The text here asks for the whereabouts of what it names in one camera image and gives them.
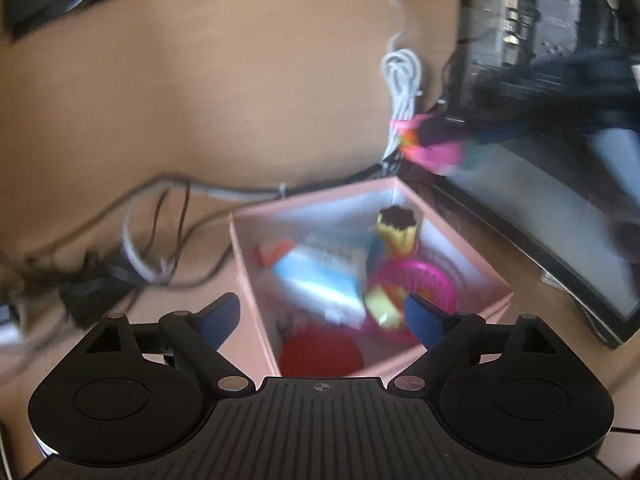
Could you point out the black computer case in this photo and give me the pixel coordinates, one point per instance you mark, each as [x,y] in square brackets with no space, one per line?
[550,10]

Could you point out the red and yellow charm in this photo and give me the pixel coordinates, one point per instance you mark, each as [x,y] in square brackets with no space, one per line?
[382,306]

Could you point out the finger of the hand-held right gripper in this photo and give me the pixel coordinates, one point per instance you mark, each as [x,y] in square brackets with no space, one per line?
[445,126]

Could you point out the pink colourful toy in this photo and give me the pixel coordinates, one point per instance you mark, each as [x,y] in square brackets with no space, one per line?
[435,155]

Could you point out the black computer monitor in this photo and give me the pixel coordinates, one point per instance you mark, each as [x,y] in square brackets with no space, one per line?
[550,220]

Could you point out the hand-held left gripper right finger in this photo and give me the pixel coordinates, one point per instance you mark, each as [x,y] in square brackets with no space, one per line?
[422,320]

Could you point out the black power adapter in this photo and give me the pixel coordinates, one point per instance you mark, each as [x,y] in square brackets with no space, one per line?
[95,290]

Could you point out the pink cardboard box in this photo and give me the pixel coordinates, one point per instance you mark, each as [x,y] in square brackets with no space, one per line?
[250,270]

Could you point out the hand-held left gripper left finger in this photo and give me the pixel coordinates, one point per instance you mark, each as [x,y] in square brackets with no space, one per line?
[222,317]

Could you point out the blue and white packet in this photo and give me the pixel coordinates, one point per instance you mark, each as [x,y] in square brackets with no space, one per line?
[320,275]

